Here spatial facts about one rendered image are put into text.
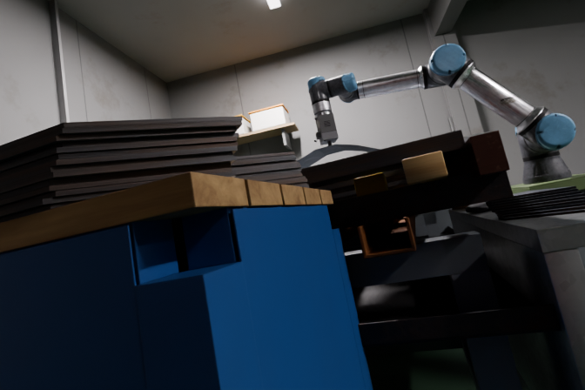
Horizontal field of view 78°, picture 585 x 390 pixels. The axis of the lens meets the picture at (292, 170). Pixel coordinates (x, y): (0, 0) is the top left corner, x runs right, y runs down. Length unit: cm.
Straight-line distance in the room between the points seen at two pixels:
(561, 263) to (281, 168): 38
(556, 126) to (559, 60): 432
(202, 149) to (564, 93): 545
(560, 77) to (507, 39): 78
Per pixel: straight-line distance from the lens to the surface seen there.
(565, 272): 59
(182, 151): 31
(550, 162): 159
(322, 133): 142
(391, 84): 158
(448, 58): 144
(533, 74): 558
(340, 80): 148
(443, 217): 222
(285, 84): 522
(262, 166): 49
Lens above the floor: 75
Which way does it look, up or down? 9 degrees up
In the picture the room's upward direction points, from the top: 11 degrees counter-clockwise
